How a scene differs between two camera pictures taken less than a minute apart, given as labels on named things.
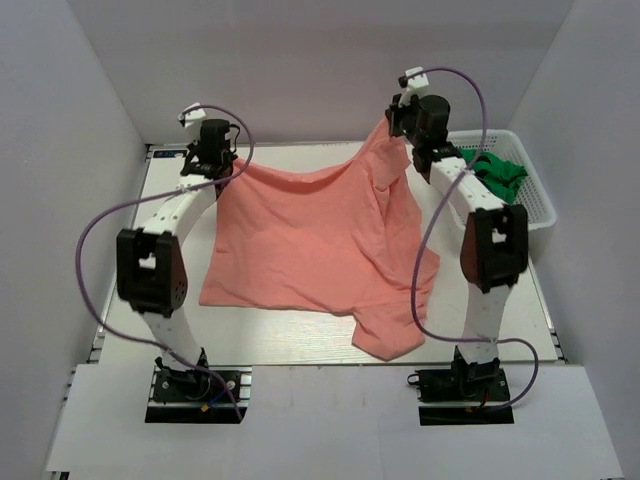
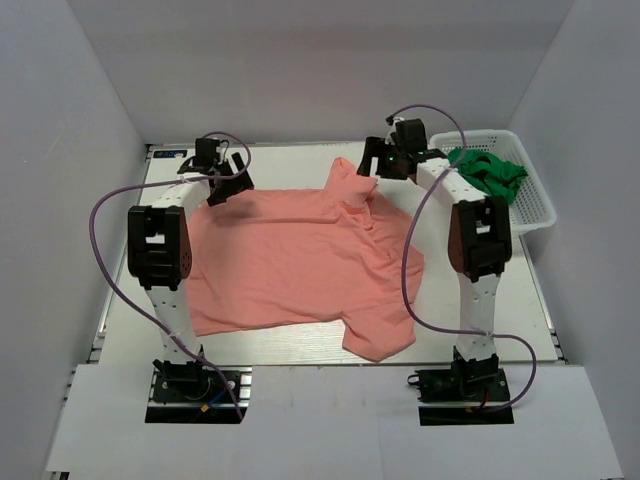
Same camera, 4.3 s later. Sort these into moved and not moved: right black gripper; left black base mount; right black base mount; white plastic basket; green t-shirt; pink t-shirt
Moved: right black gripper; pink t-shirt
Not moved: left black base mount; green t-shirt; white plastic basket; right black base mount
